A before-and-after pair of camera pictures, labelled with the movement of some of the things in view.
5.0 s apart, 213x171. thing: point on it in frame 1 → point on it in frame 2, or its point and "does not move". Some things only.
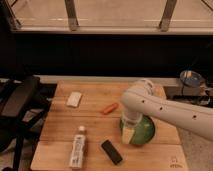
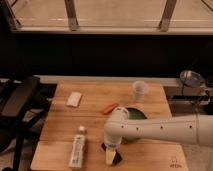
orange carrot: x=111 y=108 does not move
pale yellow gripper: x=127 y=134 → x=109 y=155
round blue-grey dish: x=191 y=78 does not move
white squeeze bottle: x=78 y=149 does not move
